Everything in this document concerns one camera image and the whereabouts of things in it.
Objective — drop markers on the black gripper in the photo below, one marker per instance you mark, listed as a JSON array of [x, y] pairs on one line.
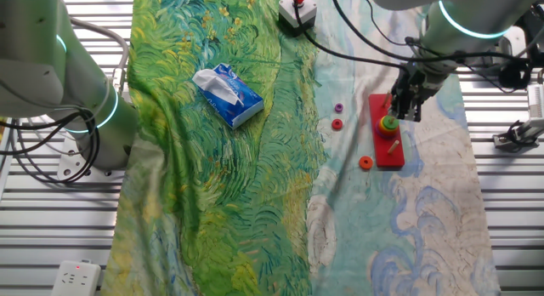
[[418, 85]]

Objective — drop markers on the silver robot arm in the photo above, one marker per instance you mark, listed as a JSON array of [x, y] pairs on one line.
[[42, 75]]

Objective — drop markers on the red Hanoi base board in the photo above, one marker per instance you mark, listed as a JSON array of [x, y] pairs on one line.
[[382, 155]]

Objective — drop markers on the grey box with red button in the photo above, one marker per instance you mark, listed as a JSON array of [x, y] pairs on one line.
[[297, 13]]

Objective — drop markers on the blue tissue pack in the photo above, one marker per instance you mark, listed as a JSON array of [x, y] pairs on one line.
[[238, 104]]

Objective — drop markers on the landscape painting print cloth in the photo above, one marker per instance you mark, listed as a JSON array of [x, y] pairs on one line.
[[212, 181]]

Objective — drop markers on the white power strip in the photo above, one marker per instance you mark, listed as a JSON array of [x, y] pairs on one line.
[[76, 279]]

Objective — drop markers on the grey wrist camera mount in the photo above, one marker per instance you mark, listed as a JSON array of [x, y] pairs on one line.
[[512, 41]]

